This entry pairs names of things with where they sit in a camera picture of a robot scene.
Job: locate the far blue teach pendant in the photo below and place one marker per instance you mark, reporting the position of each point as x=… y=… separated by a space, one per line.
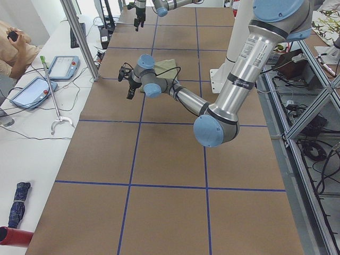
x=63 y=68

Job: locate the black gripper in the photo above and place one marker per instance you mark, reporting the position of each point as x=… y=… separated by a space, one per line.
x=139 y=13
x=132 y=85

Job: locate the metal reacher grabber stick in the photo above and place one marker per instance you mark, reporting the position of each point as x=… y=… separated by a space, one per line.
x=60 y=119

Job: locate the olive green long-sleeve shirt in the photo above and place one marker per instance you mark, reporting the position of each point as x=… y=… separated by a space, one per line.
x=167 y=66

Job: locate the near blue teach pendant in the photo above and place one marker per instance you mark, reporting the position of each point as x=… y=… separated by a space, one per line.
x=32 y=95

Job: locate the white central pedestal column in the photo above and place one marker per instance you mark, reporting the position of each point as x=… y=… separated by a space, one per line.
x=239 y=35

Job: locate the folded dark blue umbrella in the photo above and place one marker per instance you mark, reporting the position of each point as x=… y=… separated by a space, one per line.
x=18 y=207

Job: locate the aluminium frame post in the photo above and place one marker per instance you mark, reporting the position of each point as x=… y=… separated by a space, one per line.
x=71 y=15

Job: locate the red cylinder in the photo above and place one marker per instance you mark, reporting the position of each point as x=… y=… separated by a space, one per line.
x=15 y=237

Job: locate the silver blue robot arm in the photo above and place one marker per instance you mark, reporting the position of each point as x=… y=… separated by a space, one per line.
x=269 y=23
x=161 y=9

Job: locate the blue teach pendant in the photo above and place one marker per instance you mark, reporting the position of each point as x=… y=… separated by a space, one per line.
x=32 y=95
x=63 y=68

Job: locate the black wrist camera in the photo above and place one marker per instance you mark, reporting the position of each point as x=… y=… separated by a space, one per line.
x=124 y=71
x=131 y=6

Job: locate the person in beige shirt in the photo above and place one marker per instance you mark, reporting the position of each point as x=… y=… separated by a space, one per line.
x=17 y=52

